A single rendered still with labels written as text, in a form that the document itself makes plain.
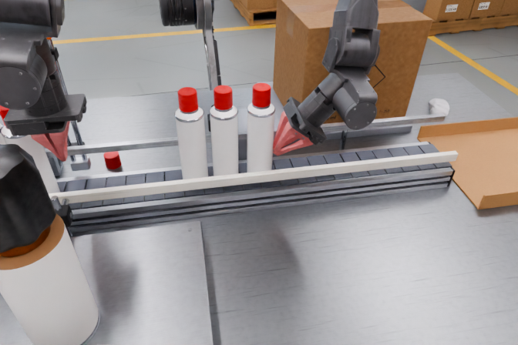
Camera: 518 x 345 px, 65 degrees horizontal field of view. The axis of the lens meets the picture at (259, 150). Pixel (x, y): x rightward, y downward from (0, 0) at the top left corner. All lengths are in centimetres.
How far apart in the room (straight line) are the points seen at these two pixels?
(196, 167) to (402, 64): 56
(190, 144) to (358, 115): 30
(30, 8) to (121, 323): 44
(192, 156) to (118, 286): 26
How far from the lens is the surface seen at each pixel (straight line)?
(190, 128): 72
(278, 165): 86
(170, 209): 81
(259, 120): 73
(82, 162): 90
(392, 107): 110
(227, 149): 76
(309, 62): 93
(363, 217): 85
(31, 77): 55
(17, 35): 60
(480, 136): 120
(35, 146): 78
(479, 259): 86
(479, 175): 105
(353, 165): 84
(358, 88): 69
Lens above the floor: 143
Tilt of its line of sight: 37 degrees down
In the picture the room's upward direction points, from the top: 2 degrees clockwise
